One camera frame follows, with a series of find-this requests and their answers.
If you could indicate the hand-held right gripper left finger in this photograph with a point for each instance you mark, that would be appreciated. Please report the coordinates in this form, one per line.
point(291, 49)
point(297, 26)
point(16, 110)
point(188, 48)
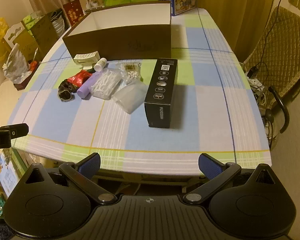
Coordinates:
point(90, 165)

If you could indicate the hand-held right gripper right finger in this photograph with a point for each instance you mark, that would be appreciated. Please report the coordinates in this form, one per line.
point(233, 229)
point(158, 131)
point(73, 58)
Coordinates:
point(210, 167)

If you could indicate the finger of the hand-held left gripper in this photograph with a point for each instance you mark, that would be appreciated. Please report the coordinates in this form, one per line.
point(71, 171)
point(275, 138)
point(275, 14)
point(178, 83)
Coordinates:
point(17, 130)

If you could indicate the dark hair scrunchie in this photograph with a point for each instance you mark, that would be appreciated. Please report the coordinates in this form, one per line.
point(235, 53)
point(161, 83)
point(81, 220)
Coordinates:
point(65, 92)

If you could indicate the purple tube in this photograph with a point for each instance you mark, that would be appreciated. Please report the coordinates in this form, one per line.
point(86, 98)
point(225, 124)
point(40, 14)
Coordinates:
point(86, 87)

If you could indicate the clear plastic case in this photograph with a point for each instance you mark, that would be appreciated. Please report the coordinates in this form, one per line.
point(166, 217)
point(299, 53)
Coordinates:
point(130, 97)

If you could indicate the red foil packet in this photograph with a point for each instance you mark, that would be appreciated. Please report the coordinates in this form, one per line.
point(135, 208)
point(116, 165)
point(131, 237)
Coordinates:
point(77, 78)

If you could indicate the clear box of floss picks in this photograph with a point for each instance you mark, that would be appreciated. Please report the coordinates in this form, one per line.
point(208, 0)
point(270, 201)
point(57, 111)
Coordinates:
point(105, 85)

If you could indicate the long black product box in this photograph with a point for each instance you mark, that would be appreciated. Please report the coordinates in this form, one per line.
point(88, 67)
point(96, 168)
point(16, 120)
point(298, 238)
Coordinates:
point(160, 92)

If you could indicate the white slotted rack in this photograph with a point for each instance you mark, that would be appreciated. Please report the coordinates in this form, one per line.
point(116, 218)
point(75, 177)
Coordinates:
point(86, 56)

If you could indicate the bag of cotton swabs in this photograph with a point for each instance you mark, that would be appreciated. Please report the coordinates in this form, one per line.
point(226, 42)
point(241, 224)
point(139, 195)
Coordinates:
point(132, 73)

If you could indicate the white pill bottle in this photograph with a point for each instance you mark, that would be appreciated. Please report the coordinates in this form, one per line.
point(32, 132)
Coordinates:
point(100, 64)

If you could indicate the brown cardboard box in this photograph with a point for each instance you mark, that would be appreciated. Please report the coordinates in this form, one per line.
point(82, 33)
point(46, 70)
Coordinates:
point(115, 42)

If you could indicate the plaid cloth desktop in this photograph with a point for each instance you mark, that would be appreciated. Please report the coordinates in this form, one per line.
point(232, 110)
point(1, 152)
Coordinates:
point(190, 105)

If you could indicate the illustrated carton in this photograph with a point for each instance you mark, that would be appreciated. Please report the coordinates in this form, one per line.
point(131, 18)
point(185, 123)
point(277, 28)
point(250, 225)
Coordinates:
point(6, 172)

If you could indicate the white plastic bag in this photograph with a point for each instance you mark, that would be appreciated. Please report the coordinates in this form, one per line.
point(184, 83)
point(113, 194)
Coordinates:
point(16, 65)

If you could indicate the brown cardboard carton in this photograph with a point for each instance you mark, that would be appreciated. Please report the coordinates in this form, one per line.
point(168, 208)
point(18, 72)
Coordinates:
point(27, 45)

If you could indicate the white power strip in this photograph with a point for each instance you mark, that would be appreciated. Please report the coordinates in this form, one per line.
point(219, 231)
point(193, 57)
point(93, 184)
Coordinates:
point(256, 85)

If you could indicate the black curved armrest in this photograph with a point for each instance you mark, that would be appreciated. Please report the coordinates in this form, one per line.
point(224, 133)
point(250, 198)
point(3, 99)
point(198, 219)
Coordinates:
point(282, 105)

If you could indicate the black power adapter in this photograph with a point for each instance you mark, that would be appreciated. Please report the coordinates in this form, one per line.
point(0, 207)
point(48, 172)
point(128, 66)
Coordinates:
point(252, 72)

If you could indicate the green tissue box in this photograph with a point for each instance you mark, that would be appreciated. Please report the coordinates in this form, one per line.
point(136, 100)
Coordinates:
point(31, 21)

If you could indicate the stack of white bowls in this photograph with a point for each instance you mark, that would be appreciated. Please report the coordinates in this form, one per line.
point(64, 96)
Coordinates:
point(57, 25)

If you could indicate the red gift box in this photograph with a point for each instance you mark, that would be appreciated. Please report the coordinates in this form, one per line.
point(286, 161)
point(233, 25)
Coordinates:
point(73, 12)

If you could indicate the quilted cushion chair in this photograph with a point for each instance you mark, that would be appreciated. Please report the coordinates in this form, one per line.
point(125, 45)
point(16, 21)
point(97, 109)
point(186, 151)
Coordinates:
point(277, 42)

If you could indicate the white product box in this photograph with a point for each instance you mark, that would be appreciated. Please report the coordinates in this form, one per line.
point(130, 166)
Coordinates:
point(91, 1)

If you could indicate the brown curtain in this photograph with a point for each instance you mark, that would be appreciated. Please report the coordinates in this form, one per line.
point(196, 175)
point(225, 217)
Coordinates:
point(240, 10)

